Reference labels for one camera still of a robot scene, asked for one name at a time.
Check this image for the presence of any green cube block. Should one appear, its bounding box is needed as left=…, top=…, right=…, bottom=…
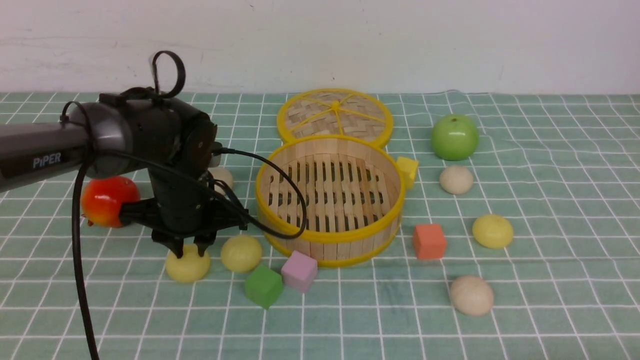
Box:
left=244, top=264, right=284, bottom=310

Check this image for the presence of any orange cube block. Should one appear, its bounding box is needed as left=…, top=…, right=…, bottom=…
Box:
left=413, top=223, right=448, bottom=260

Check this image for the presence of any bamboo steamer tray yellow rim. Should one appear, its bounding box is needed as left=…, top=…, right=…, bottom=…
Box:
left=254, top=135, right=408, bottom=268

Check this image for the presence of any white bun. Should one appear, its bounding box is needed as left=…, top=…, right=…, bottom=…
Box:
left=208, top=166, right=234, bottom=196
left=449, top=275, right=495, bottom=317
left=439, top=165, right=474, bottom=195

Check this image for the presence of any green checkered tablecloth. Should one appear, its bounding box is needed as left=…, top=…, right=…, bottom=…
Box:
left=0, top=91, right=640, bottom=360

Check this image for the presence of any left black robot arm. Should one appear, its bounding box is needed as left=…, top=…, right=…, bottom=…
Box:
left=0, top=94, right=249, bottom=257

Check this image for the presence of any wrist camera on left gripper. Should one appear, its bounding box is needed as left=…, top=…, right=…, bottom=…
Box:
left=208, top=141, right=223, bottom=168

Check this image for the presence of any green apple toy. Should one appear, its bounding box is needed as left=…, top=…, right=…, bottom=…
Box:
left=430, top=114, right=480, bottom=161

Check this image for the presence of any pink cube block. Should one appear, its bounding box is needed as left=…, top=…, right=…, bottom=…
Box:
left=280, top=250, right=318, bottom=294

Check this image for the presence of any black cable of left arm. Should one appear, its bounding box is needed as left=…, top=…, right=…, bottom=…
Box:
left=59, top=50, right=308, bottom=360

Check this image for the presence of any woven bamboo steamer lid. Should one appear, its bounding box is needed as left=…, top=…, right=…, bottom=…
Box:
left=276, top=88, right=394, bottom=148

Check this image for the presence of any yellow cube block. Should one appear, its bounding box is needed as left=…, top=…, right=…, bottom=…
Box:
left=396, top=156, right=419, bottom=190

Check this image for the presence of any yellow bun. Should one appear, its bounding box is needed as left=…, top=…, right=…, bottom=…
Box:
left=165, top=244, right=211, bottom=284
left=221, top=234, right=263, bottom=273
left=471, top=213, right=514, bottom=249

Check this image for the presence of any red pomegranate toy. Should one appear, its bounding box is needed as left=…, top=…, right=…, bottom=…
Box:
left=80, top=176, right=141, bottom=228

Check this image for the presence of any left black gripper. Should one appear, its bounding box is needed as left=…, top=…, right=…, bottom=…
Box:
left=119, top=168, right=249, bottom=259

